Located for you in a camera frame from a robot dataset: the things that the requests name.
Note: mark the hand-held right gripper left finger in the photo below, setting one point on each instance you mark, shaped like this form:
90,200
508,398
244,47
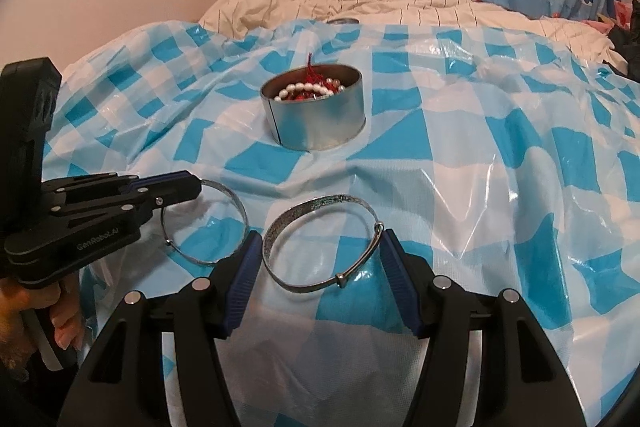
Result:
245,277

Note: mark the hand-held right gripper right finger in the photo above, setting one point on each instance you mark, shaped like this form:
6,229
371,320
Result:
400,282

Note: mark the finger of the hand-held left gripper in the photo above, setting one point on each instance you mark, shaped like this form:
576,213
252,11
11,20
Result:
100,209
170,186

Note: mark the thin silver bangle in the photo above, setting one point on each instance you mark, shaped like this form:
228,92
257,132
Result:
243,210

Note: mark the engraved silver bangle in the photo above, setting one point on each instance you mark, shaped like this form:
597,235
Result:
310,204

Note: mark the round metal tin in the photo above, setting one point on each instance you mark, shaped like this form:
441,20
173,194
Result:
320,122

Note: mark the person's left hand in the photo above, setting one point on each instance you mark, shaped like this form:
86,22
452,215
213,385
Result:
65,322

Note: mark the blue checkered plastic sheet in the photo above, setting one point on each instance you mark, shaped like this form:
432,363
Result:
450,157

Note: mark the white striped pillow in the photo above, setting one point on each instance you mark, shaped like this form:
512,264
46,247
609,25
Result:
280,2

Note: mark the round metal lid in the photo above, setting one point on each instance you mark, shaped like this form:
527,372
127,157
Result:
344,21

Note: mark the white striped quilt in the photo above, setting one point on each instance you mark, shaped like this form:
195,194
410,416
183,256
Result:
500,17

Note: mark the dark clothes pile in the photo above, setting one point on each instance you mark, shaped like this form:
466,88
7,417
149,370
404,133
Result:
627,42

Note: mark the pink cloth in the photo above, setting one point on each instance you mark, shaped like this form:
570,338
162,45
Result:
607,19

